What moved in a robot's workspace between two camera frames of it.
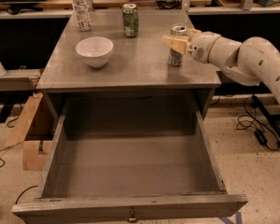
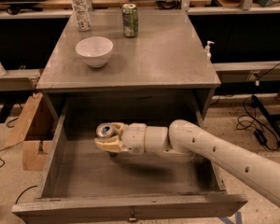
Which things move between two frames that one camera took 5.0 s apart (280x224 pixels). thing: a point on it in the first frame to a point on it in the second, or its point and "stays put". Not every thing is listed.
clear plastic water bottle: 81,7 stays put
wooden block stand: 35,153 stays put
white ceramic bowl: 95,50 stays put
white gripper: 203,48 to 134,137
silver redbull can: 175,56 to 105,130
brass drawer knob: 133,219 stays put
